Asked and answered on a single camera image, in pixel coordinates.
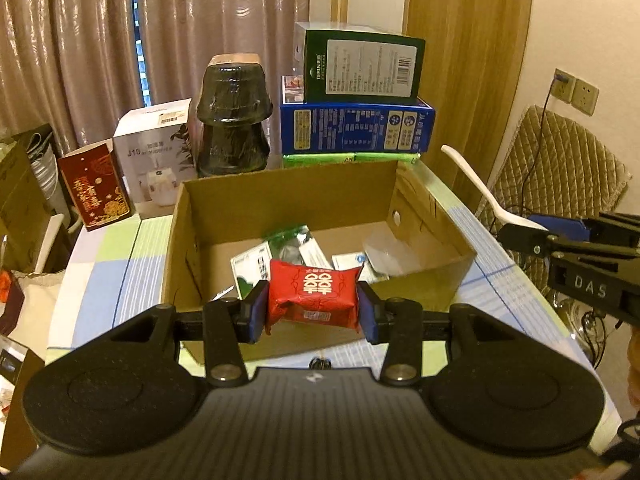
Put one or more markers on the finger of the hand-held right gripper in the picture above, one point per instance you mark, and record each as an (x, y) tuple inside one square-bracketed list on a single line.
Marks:
[(522, 240), (557, 227)]

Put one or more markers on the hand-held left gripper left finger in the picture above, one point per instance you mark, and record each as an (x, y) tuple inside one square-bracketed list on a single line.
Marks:
[(260, 310)]

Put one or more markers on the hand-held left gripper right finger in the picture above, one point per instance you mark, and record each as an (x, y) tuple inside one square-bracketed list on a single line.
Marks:
[(366, 315)]

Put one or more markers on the green and white carton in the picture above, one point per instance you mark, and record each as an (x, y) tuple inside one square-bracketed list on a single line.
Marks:
[(250, 270)]

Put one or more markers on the red snack packet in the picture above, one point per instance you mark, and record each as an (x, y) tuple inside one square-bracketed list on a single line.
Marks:
[(312, 295)]

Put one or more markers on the small white paper box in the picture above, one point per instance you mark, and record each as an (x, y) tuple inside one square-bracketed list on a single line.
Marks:
[(350, 262)]

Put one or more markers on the white plastic spoon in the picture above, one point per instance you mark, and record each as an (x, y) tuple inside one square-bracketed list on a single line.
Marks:
[(480, 190)]

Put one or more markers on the clear plastic container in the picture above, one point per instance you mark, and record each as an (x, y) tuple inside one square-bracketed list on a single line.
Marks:
[(395, 255)]

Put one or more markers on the green and silver foil bag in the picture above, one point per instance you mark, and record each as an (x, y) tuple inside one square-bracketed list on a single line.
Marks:
[(290, 242)]

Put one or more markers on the brown cardboard box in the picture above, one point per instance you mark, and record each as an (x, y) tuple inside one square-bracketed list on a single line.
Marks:
[(190, 240)]

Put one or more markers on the quilted beige chair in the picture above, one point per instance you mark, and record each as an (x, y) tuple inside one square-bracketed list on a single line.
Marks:
[(565, 165)]

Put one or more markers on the green packets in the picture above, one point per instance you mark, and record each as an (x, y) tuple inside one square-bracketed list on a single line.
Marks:
[(340, 159)]

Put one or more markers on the white humidifier box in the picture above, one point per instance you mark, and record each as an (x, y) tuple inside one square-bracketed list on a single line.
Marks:
[(150, 160)]

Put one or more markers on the blue printed box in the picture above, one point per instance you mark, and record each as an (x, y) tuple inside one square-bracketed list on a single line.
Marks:
[(355, 127)]

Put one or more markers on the wooden door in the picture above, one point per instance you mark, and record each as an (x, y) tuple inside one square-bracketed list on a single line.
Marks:
[(465, 60)]

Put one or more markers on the stacked black wrapped pots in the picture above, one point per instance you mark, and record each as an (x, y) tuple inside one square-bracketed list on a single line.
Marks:
[(232, 120)]

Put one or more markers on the red gift box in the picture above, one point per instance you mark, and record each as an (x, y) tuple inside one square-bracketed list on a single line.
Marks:
[(95, 187)]

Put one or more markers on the small pictured box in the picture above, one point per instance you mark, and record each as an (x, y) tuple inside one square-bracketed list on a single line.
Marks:
[(293, 89)]

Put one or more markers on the dark green printed box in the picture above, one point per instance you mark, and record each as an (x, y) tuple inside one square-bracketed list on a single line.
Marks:
[(365, 67)]

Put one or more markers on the stack of white bowls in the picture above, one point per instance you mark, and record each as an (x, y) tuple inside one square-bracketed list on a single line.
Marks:
[(44, 172)]

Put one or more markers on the beige curtain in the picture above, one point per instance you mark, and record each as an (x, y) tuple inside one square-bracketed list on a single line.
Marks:
[(75, 50)]

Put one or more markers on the white wall socket with plug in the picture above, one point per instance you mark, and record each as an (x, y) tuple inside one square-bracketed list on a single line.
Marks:
[(562, 86)]

